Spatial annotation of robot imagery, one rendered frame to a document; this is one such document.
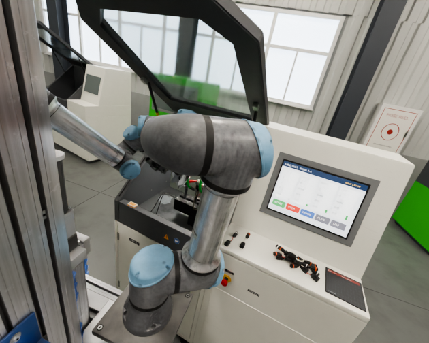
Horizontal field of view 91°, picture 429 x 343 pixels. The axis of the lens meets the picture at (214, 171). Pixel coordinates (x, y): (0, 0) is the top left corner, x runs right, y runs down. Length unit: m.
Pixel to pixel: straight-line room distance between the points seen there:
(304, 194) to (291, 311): 0.56
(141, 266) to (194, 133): 0.41
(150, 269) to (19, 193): 0.34
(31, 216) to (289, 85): 4.87
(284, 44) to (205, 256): 4.79
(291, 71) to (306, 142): 3.89
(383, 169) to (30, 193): 1.24
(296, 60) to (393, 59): 1.65
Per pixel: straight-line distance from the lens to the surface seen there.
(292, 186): 1.18
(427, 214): 4.45
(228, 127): 0.37
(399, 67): 5.38
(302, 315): 1.25
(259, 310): 1.32
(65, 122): 0.78
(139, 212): 1.33
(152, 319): 0.76
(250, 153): 0.38
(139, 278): 0.63
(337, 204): 1.21
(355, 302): 1.22
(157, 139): 0.37
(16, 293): 0.54
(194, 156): 0.35
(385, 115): 5.15
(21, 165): 0.42
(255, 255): 1.14
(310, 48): 5.10
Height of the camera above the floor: 1.74
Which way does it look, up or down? 24 degrees down
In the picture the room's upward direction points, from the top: 11 degrees clockwise
